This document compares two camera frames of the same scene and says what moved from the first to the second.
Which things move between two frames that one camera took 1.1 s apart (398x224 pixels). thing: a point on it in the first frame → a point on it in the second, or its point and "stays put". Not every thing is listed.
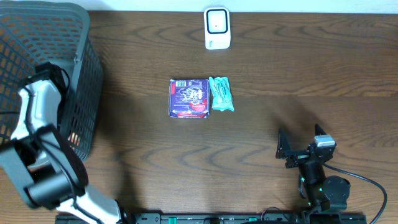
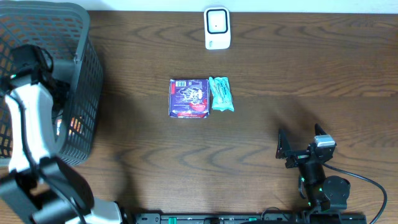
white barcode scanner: [217, 28] stays put
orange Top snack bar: [73, 137] → [75, 126]
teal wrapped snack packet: [221, 92] stays put
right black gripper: [297, 157] stays put
